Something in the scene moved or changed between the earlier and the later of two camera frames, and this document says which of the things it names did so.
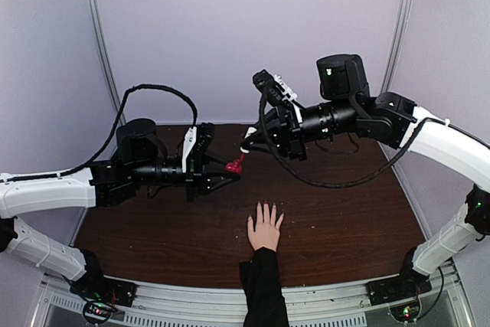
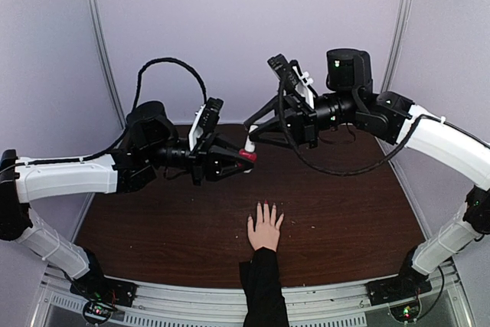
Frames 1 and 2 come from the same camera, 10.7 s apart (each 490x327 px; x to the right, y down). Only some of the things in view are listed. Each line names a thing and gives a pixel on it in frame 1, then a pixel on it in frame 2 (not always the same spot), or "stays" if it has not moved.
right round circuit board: (406, 312) stays
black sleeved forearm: (262, 291) stays
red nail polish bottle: (236, 166) to (252, 156)
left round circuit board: (96, 312) stays
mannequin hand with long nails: (266, 233) stays
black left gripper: (194, 175) to (206, 145)
